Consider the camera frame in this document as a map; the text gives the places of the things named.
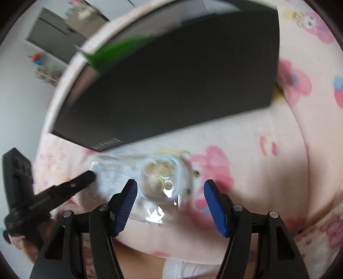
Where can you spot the clear printed phone case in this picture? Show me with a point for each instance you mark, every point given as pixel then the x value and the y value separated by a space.
pixel 160 174

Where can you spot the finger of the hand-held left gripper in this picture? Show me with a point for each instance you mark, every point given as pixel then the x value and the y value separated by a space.
pixel 72 185

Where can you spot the pink printed blanket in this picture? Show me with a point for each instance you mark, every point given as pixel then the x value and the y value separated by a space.
pixel 268 161

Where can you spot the black cardboard box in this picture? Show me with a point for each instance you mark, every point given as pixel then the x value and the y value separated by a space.
pixel 174 88

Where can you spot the red and blue toy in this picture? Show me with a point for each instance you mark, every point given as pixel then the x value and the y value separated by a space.
pixel 38 59

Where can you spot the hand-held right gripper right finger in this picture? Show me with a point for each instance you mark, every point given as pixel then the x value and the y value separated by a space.
pixel 215 209

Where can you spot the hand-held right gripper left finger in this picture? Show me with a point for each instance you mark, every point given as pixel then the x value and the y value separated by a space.
pixel 126 206

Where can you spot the person's white shorts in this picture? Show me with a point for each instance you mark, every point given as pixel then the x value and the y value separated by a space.
pixel 187 271

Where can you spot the person's bare leg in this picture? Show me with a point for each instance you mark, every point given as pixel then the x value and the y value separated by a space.
pixel 142 265

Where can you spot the green snack bag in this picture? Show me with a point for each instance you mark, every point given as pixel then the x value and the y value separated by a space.
pixel 112 53

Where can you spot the person's left hand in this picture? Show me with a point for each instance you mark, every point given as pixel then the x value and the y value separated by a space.
pixel 26 246

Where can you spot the white shelf rack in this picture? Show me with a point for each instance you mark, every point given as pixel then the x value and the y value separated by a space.
pixel 47 75

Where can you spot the grey door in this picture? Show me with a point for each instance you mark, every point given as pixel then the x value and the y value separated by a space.
pixel 51 35

